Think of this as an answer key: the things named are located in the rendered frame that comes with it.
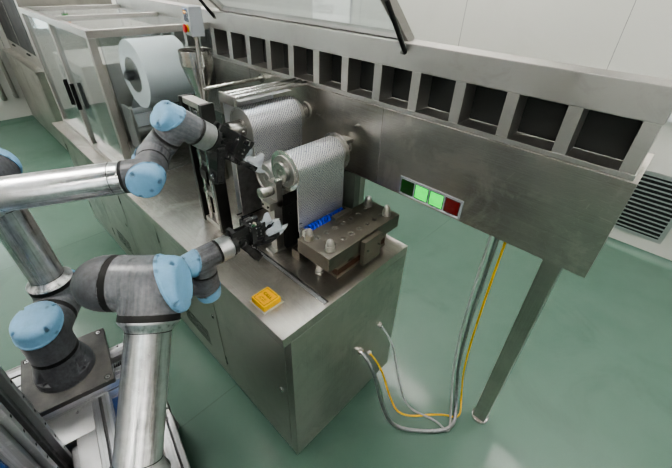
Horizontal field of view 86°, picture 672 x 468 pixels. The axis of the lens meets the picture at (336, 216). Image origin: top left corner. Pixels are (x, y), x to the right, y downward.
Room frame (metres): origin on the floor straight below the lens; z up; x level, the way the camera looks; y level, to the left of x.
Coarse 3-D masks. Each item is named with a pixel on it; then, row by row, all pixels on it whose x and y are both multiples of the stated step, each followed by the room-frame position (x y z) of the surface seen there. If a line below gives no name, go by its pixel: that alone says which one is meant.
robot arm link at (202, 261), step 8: (200, 248) 0.82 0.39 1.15; (208, 248) 0.82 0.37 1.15; (216, 248) 0.83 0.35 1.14; (184, 256) 0.78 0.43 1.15; (192, 256) 0.78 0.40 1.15; (200, 256) 0.79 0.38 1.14; (208, 256) 0.80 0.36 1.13; (216, 256) 0.81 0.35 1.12; (192, 264) 0.76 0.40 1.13; (200, 264) 0.77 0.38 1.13; (208, 264) 0.79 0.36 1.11; (216, 264) 0.81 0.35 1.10; (192, 272) 0.75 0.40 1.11; (200, 272) 0.77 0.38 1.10; (208, 272) 0.78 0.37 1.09
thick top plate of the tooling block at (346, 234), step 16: (352, 208) 1.25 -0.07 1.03; (368, 208) 1.25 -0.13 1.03; (336, 224) 1.13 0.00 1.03; (352, 224) 1.13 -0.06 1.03; (368, 224) 1.14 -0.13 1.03; (384, 224) 1.15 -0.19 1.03; (304, 240) 1.02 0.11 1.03; (320, 240) 1.03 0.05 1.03; (336, 240) 1.03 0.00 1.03; (352, 240) 1.03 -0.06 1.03; (320, 256) 0.95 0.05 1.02; (336, 256) 0.95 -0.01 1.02; (352, 256) 1.01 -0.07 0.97
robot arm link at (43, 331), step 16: (32, 304) 0.67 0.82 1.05; (48, 304) 0.67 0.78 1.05; (64, 304) 0.70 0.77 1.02; (16, 320) 0.62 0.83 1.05; (32, 320) 0.62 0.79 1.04; (48, 320) 0.63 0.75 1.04; (64, 320) 0.65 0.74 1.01; (16, 336) 0.58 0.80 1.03; (32, 336) 0.58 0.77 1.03; (48, 336) 0.60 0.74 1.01; (64, 336) 0.63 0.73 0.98; (32, 352) 0.57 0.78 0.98; (48, 352) 0.59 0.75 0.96; (64, 352) 0.61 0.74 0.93
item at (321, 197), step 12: (324, 180) 1.18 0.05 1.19; (336, 180) 1.23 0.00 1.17; (300, 192) 1.10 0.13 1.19; (312, 192) 1.14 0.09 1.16; (324, 192) 1.18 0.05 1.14; (336, 192) 1.23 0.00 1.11; (300, 204) 1.10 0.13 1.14; (312, 204) 1.14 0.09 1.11; (324, 204) 1.18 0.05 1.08; (336, 204) 1.23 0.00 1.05; (300, 216) 1.09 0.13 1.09; (312, 216) 1.14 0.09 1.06; (300, 228) 1.09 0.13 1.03
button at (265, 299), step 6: (258, 294) 0.86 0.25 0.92; (264, 294) 0.86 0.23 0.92; (270, 294) 0.86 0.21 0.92; (276, 294) 0.86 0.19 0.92; (252, 300) 0.84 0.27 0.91; (258, 300) 0.83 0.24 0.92; (264, 300) 0.83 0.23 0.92; (270, 300) 0.83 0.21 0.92; (276, 300) 0.84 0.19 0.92; (258, 306) 0.82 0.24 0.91; (264, 306) 0.81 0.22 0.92; (270, 306) 0.82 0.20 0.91
